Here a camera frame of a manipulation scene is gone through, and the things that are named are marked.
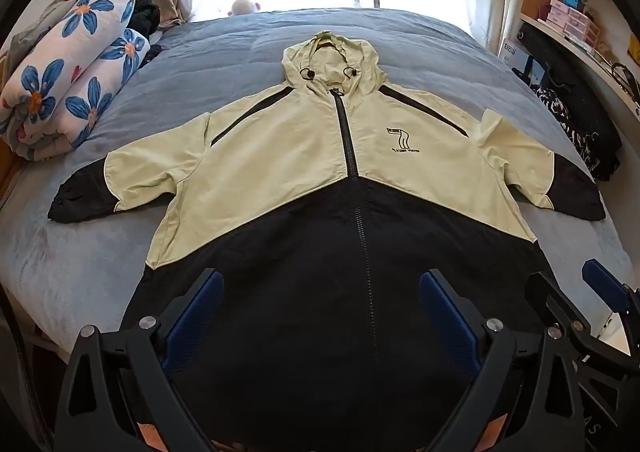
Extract stack of pink boxes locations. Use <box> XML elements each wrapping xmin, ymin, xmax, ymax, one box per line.
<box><xmin>545</xmin><ymin>0</ymin><xmax>590</xmax><ymax>39</ymax></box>

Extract grey-blue bed blanket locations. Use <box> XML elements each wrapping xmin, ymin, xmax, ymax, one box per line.
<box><xmin>0</xmin><ymin>7</ymin><xmax>636</xmax><ymax>383</ymax></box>

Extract pale yellow and black hooded jacket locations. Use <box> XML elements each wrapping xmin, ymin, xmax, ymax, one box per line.
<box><xmin>47</xmin><ymin>31</ymin><xmax>607</xmax><ymax>452</ymax></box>

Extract dark clothes pile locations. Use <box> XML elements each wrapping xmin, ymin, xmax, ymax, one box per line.
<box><xmin>131</xmin><ymin>0</ymin><xmax>163</xmax><ymax>68</ymax></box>

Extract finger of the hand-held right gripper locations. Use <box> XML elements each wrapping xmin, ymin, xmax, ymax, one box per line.
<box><xmin>581</xmin><ymin>259</ymin><xmax>640</xmax><ymax>333</ymax></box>
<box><xmin>525</xmin><ymin>271</ymin><xmax>626</xmax><ymax>373</ymax></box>

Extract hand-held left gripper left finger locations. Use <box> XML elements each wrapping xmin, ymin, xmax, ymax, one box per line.
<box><xmin>54</xmin><ymin>268</ymin><xmax>226</xmax><ymax>452</ymax></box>

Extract black and white patterned cloth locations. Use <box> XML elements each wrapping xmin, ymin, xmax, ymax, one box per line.
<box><xmin>530</xmin><ymin>85</ymin><xmax>601</xmax><ymax>174</ymax></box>

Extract folded white quilt blue flowers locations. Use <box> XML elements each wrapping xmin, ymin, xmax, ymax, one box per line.
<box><xmin>0</xmin><ymin>0</ymin><xmax>151</xmax><ymax>162</ymax></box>

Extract white cardboard box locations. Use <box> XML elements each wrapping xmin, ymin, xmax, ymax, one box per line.
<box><xmin>500</xmin><ymin>37</ymin><xmax>535</xmax><ymax>74</ymax></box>

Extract black headphones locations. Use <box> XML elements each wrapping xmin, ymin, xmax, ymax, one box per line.
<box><xmin>610</xmin><ymin>61</ymin><xmax>640</xmax><ymax>99</ymax></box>

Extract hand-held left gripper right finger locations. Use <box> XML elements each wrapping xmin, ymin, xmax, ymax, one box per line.
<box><xmin>419</xmin><ymin>268</ymin><xmax>586</xmax><ymax>452</ymax></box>

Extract black bag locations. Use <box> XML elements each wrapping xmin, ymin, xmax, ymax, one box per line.
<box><xmin>517</xmin><ymin>22</ymin><xmax>623</xmax><ymax>183</ymax></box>

